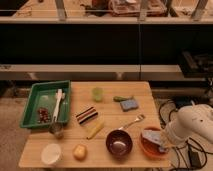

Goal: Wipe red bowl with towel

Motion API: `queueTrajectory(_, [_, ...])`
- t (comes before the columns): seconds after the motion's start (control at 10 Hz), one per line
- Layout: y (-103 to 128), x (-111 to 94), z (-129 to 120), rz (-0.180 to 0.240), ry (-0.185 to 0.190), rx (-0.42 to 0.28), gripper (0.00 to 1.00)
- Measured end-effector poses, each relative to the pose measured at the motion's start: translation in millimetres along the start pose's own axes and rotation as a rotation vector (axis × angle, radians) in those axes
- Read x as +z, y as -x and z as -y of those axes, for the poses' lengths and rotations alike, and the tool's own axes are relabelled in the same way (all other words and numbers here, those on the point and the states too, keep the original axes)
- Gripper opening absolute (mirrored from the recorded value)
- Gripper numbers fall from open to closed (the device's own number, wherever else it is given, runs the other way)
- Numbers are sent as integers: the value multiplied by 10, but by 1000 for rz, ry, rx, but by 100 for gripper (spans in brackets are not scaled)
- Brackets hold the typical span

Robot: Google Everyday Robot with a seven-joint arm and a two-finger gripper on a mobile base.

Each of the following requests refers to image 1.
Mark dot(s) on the blue grey towel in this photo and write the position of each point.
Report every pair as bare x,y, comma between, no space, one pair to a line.
153,141

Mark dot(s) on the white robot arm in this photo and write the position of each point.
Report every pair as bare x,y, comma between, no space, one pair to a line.
196,119

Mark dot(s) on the dark purple bowl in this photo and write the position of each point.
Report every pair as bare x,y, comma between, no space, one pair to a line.
119,143

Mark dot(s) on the red bowl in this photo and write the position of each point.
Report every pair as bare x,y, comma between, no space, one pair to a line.
149,154

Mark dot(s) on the green plastic cup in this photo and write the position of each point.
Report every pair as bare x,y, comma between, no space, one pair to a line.
97,94

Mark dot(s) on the green vegetable toy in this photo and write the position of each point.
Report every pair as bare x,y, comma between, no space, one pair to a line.
120,99

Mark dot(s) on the blue sponge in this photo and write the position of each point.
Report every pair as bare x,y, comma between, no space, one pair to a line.
128,105

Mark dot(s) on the striped black red block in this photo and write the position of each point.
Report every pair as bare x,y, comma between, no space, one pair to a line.
86,115

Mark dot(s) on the yellow corn toy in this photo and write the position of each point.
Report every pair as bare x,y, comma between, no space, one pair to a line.
95,130

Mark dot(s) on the white spatula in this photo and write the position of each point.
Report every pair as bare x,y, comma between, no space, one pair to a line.
58,99

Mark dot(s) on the green plastic tray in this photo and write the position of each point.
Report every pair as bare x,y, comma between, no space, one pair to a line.
43,96

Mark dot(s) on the small metal cup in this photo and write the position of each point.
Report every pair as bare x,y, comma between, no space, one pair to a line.
56,129

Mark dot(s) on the red berries cluster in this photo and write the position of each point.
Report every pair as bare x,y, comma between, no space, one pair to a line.
43,115

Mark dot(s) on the yellow round fruit toy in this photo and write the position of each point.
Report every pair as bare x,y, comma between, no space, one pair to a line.
80,152

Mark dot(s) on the white cup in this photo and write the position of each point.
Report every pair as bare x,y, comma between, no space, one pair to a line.
51,154

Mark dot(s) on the black box on shelf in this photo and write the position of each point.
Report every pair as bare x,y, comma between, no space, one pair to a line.
196,65

